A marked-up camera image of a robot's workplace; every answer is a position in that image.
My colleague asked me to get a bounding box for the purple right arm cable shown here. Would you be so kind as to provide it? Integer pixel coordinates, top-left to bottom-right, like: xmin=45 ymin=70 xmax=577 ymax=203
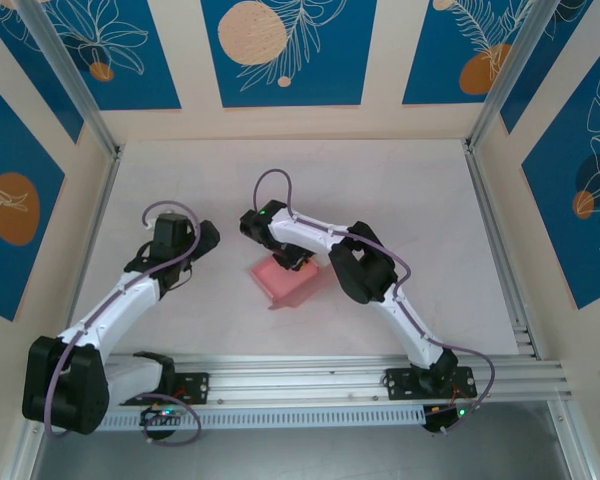
xmin=253 ymin=169 xmax=496 ymax=436

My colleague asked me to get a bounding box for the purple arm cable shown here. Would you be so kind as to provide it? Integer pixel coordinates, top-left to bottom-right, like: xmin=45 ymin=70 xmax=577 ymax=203
xmin=43 ymin=200 xmax=203 ymax=446
xmin=253 ymin=169 xmax=496 ymax=436

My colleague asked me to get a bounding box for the blue poster with peach circle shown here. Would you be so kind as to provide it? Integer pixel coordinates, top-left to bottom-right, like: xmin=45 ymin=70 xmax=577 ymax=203
xmin=201 ymin=0 xmax=379 ymax=109

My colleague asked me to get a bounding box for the pink paper box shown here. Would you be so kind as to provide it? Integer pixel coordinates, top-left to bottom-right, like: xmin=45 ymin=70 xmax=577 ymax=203
xmin=249 ymin=252 xmax=334 ymax=311

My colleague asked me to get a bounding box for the aluminium table side rail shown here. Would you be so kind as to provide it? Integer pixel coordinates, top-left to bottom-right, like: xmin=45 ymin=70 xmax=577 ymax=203
xmin=52 ymin=147 xmax=124 ymax=371
xmin=462 ymin=139 xmax=541 ymax=361

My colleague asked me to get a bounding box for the grey metal sheet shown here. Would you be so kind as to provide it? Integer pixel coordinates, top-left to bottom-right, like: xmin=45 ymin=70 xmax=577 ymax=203
xmin=29 ymin=430 xmax=581 ymax=480

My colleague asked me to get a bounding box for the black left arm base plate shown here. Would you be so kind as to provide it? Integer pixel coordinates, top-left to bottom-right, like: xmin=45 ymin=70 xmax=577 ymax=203
xmin=118 ymin=372 xmax=211 ymax=405

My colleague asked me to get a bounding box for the aluminium frame bar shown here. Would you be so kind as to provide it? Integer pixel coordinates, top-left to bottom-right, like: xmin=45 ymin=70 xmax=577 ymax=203
xmin=0 ymin=409 xmax=49 ymax=480
xmin=547 ymin=399 xmax=600 ymax=480

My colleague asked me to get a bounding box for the aluminium mounting rail beam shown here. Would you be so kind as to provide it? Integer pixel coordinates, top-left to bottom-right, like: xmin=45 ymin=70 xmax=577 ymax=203
xmin=22 ymin=354 xmax=574 ymax=412

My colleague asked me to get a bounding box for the blue floral wall poster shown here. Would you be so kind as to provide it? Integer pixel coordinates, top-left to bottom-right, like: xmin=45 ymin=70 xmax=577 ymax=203
xmin=499 ymin=0 xmax=596 ymax=135
xmin=402 ymin=0 xmax=531 ymax=106
xmin=521 ymin=47 xmax=600 ymax=310
xmin=0 ymin=0 xmax=85 ymax=145
xmin=0 ymin=69 xmax=67 ymax=322
xmin=44 ymin=0 xmax=183 ymax=112

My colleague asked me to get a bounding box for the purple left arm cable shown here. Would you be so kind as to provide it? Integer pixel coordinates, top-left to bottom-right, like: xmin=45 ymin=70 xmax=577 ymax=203
xmin=43 ymin=200 xmax=203 ymax=446

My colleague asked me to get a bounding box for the aluminium corner post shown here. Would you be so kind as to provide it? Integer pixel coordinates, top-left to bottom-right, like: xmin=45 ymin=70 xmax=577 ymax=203
xmin=467 ymin=0 xmax=594 ymax=151
xmin=17 ymin=0 xmax=124 ymax=161

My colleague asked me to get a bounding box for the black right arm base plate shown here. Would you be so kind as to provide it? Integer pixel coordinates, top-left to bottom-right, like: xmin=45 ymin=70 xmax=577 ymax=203
xmin=383 ymin=367 xmax=478 ymax=401

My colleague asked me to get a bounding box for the grey slotted cable duct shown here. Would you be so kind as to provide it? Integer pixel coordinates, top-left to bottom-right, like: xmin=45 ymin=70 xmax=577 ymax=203
xmin=43 ymin=405 xmax=427 ymax=432

